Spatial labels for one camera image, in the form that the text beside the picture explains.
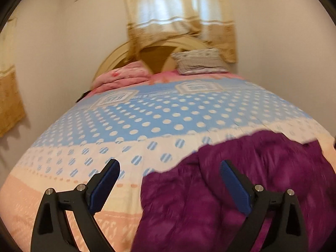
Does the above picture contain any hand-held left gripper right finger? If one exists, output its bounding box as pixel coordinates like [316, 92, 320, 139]
[220, 160, 307, 252]

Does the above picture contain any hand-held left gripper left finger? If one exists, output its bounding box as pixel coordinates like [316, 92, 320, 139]
[30, 159, 121, 252]

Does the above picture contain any purple hooded puffer jacket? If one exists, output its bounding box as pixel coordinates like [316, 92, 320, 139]
[133, 129, 336, 252]

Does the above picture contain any polka dot bedspread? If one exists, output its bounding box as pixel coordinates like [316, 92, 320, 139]
[0, 72, 336, 252]

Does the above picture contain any dark cloth beside bed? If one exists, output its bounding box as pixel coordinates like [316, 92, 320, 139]
[76, 91, 91, 103]

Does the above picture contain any pink folded blanket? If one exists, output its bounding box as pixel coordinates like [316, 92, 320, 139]
[91, 60, 153, 95]

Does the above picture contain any pink bed sheet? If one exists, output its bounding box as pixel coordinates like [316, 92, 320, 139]
[148, 70, 246, 84]

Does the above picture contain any grey striped pillow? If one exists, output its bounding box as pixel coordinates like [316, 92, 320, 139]
[171, 48, 229, 75]

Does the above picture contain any wide beige floral curtain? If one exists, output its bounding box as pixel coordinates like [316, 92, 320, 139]
[0, 17, 27, 138]

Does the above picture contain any cream arched headboard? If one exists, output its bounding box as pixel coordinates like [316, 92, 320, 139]
[91, 37, 210, 90]

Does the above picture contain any short beige floral curtain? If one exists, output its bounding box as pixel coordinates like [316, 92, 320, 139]
[120, 0, 238, 64]

